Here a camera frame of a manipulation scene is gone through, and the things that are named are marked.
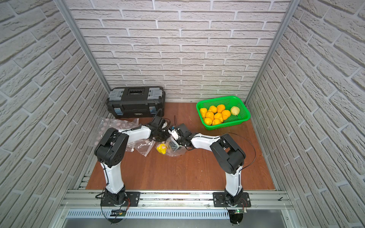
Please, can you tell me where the clear zip bag with pears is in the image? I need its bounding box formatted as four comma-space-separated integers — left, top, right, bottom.
159, 136, 187, 157

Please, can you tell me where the orange yellow pear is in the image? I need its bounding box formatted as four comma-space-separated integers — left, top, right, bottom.
222, 110, 231, 121

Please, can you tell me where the dotted zip bag with pears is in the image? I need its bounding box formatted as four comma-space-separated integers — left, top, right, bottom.
90, 118, 139, 146

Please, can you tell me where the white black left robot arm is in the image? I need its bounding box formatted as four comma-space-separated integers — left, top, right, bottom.
94, 116, 171, 206

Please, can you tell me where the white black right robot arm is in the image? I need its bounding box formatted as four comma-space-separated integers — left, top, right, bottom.
168, 124, 246, 207

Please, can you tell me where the black plastic toolbox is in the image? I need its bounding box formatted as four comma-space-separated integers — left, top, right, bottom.
106, 86, 166, 119

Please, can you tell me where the green plastic basket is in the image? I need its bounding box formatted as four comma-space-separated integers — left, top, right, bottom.
196, 96, 251, 130

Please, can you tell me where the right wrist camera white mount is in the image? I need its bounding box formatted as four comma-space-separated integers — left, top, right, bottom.
169, 129, 180, 141

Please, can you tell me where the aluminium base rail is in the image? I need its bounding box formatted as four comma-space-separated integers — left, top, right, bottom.
58, 190, 294, 220

